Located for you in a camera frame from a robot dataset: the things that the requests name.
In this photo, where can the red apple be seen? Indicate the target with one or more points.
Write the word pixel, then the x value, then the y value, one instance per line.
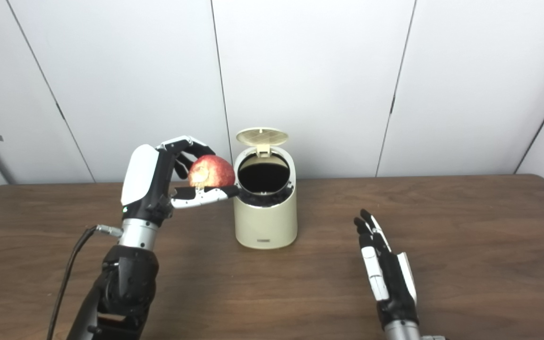
pixel 213 171

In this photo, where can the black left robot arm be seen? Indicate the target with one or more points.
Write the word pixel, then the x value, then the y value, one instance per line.
pixel 125 283

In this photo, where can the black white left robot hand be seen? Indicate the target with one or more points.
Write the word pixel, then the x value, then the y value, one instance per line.
pixel 144 184

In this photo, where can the cream-colored round bin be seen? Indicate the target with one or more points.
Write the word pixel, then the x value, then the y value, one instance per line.
pixel 265 224

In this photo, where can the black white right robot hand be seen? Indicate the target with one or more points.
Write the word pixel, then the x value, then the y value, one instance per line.
pixel 395 283

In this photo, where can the cream round bin lid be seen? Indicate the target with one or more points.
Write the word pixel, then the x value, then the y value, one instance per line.
pixel 261 137

